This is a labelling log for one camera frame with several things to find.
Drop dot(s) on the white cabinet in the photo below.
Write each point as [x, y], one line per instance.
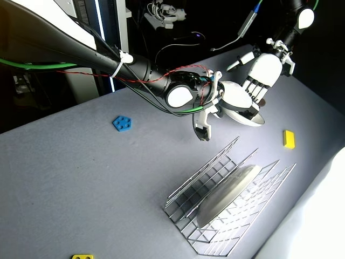
[81, 83]

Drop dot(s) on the grey table cloth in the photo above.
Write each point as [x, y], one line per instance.
[81, 189]

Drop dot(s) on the white bowl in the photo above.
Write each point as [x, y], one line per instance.
[229, 194]
[238, 118]

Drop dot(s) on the black device with blue light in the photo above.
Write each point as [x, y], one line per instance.
[197, 35]

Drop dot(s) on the spare white robot hand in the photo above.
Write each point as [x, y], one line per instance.
[161, 19]

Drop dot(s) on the yellow block with holes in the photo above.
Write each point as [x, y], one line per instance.
[82, 257]

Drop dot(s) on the blue pentagon block with holes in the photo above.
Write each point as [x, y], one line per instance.
[123, 123]

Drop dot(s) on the yellow rectangular block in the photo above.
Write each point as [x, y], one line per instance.
[289, 139]

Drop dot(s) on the grey usb adapter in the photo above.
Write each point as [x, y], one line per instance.
[248, 23]

